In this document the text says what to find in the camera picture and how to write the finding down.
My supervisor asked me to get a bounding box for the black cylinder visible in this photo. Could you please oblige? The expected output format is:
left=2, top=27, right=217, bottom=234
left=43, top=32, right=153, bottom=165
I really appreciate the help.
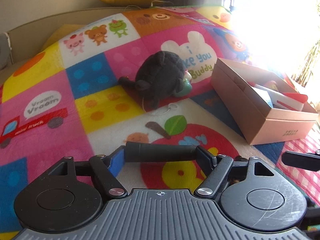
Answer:
left=124, top=142, right=197, bottom=163

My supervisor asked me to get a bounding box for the white red foam rocket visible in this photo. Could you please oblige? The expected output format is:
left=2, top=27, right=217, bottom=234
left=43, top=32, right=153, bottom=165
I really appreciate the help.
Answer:
left=248, top=82, right=308, bottom=112

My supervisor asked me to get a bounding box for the blue wet wipes pack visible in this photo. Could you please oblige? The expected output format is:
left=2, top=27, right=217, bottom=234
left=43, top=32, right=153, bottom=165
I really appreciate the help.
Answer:
left=253, top=87, right=273, bottom=108

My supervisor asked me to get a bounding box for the pink cardboard box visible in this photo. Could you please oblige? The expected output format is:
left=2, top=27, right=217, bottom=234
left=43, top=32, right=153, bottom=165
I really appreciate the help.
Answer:
left=210, top=59, right=318, bottom=145

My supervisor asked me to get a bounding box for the colourful cartoon play mat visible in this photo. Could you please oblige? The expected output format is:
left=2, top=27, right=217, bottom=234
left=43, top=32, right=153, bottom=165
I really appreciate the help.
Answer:
left=1, top=6, right=319, bottom=239

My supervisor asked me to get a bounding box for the small pink teal figurine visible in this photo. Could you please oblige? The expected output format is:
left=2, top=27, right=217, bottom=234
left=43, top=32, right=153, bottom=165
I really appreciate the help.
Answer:
left=174, top=70, right=192, bottom=97

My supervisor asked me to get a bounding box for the black plush toy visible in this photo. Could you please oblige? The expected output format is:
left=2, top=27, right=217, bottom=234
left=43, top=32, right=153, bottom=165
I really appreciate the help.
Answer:
left=118, top=51, right=186, bottom=109

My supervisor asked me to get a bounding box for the grey neck pillow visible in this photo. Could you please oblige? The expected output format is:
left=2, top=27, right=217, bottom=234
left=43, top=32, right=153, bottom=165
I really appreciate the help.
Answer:
left=0, top=32, right=11, bottom=70

